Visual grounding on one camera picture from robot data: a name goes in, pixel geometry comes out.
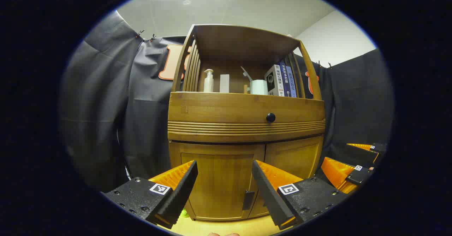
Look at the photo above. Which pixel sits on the white and grey book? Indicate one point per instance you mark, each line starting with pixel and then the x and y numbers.
pixel 272 82

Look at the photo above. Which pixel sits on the light blue book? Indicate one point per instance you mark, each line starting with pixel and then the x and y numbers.
pixel 292 84

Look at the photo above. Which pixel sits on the black backdrop cloth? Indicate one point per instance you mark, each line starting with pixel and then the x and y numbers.
pixel 102 105

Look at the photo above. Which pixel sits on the wooden cabinet door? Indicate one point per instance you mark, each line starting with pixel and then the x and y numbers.
pixel 296 158
pixel 219 179

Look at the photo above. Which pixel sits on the green frog plush toy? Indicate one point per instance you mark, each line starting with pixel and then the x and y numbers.
pixel 184 213

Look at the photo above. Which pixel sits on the black backdrop stand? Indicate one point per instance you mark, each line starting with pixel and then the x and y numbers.
pixel 128 167

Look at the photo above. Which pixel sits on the wooden double-door shoe cabinet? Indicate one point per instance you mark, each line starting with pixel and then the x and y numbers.
pixel 243 41

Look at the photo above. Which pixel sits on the white pump bottle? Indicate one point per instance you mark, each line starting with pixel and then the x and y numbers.
pixel 208 83

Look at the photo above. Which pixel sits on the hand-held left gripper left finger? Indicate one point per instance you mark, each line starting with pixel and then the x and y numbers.
pixel 180 193

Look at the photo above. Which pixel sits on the white rectangular box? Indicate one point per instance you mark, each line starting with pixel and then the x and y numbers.
pixel 224 84

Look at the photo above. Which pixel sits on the white mug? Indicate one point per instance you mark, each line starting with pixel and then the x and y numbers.
pixel 259 87

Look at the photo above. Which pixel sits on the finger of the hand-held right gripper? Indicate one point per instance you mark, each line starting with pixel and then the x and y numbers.
pixel 363 154
pixel 358 176

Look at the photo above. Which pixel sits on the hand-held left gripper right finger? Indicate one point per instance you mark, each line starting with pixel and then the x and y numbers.
pixel 268 193

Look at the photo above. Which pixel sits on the toothbrush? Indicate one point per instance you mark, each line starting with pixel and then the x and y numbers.
pixel 246 72

